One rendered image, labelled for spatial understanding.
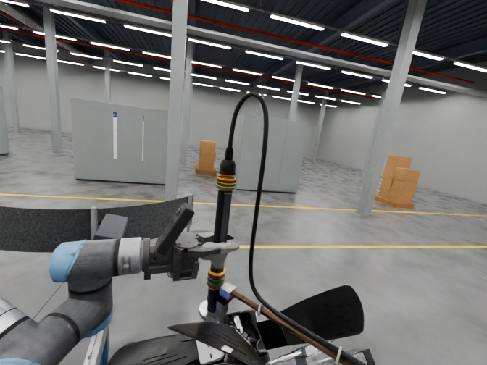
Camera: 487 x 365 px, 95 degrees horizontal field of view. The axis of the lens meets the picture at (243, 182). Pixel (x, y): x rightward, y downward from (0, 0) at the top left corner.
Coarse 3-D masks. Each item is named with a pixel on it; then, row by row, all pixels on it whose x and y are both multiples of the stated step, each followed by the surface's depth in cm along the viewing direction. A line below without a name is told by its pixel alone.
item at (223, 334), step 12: (180, 324) 42; (192, 324) 44; (204, 324) 47; (216, 324) 50; (192, 336) 37; (204, 336) 39; (216, 336) 41; (228, 336) 45; (240, 336) 54; (216, 348) 36; (240, 348) 41; (252, 348) 51; (240, 360) 35
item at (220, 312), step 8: (224, 288) 54; (232, 288) 54; (216, 296) 55; (224, 296) 54; (232, 296) 54; (216, 304) 56; (224, 304) 53; (200, 312) 57; (208, 312) 57; (216, 312) 56; (224, 312) 56; (208, 320) 55; (216, 320) 56
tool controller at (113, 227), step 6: (108, 216) 118; (114, 216) 120; (120, 216) 123; (102, 222) 109; (108, 222) 111; (114, 222) 113; (120, 222) 116; (126, 222) 118; (102, 228) 104; (108, 228) 106; (114, 228) 108; (120, 228) 110; (96, 234) 98; (102, 234) 100; (108, 234) 102; (114, 234) 103; (120, 234) 105
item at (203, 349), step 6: (198, 342) 62; (198, 348) 61; (204, 348) 61; (210, 348) 61; (204, 354) 59; (216, 354) 59; (222, 354) 59; (204, 360) 58; (210, 360) 58; (216, 360) 58
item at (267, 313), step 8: (240, 296) 52; (248, 304) 51; (256, 304) 50; (264, 312) 49; (272, 320) 47; (280, 320) 47; (288, 328) 45; (304, 336) 44; (312, 344) 43; (320, 344) 42; (328, 352) 41; (344, 360) 40
